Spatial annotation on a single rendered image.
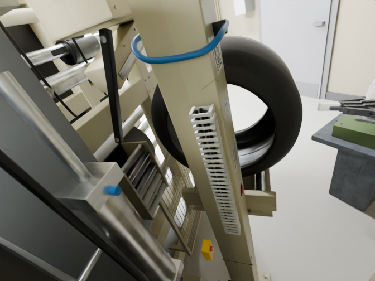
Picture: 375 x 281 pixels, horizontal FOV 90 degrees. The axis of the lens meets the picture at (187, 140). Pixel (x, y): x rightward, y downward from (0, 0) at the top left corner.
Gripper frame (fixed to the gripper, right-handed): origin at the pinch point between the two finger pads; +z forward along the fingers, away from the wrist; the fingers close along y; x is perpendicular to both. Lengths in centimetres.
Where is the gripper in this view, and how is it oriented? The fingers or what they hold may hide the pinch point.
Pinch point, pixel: (328, 106)
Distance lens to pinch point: 92.2
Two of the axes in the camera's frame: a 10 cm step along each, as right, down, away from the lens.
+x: 1.4, 7.9, 5.9
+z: -9.5, -0.5, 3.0
